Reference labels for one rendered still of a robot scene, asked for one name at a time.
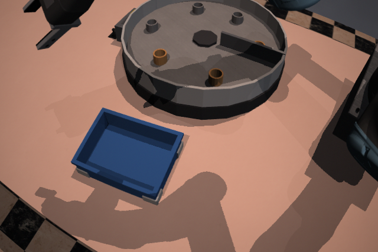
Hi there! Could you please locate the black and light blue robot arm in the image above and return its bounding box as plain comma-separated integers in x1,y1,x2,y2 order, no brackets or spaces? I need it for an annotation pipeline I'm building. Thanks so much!
268,0,378,182

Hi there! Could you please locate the grey round turntable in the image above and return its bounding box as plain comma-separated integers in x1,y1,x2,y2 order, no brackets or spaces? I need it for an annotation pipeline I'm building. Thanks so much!
108,0,288,120

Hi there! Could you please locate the blue plastic crate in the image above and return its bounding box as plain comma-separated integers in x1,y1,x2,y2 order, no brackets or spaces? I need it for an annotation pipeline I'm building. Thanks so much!
71,108,184,205

